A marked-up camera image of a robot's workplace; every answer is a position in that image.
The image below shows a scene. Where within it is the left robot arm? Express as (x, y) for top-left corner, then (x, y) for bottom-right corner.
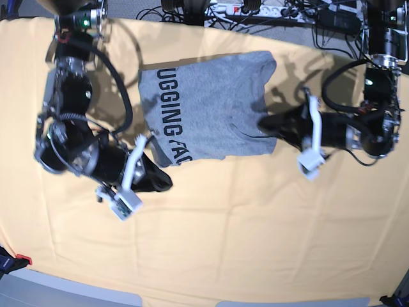
(258, 1), (408, 179)

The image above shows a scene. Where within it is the grey t-shirt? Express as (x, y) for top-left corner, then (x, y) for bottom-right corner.
(139, 51), (277, 168)

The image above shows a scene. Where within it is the black clamp right corner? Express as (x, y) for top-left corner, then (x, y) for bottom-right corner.
(380, 295), (408, 307)

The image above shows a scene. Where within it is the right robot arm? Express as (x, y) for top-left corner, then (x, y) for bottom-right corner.
(34, 1), (173, 220)

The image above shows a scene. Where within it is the black power adapter box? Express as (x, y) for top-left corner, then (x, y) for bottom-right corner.
(316, 9), (362, 35)

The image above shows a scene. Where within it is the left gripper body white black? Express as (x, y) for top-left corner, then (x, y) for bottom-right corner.
(296, 88), (328, 182)

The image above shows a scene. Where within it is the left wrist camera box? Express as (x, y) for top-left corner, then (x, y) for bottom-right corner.
(297, 148), (325, 180)

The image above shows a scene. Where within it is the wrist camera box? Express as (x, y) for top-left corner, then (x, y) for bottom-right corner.
(109, 189), (143, 221)
(297, 148), (325, 180)

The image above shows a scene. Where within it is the white power strip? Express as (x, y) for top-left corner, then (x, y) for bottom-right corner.
(206, 2), (315, 24)

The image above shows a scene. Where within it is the yellow table cloth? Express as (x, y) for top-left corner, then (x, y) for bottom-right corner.
(1, 18), (408, 306)

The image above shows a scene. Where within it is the red black clamp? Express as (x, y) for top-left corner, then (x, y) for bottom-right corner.
(0, 247), (33, 278)

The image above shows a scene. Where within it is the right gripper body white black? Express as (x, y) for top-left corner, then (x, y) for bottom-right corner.
(96, 134), (148, 208)

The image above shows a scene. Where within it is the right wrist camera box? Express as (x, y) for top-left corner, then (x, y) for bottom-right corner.
(109, 189), (143, 221)

